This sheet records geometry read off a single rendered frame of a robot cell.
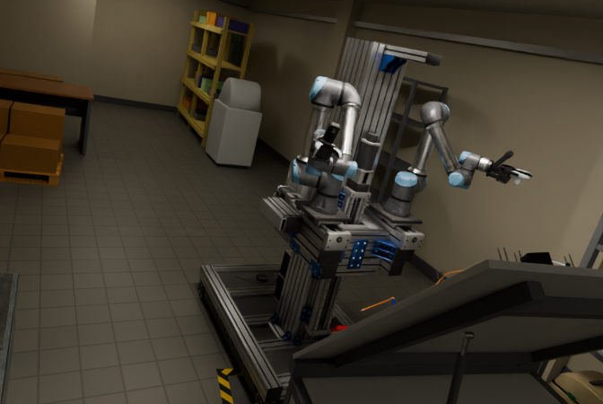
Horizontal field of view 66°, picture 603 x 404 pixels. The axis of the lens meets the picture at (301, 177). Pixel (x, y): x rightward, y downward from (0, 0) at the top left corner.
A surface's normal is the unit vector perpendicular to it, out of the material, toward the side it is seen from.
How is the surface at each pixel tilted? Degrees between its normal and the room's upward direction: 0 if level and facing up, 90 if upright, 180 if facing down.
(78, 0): 90
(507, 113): 90
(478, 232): 90
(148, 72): 90
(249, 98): 80
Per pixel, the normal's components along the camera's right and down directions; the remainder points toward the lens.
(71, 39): 0.45, 0.35
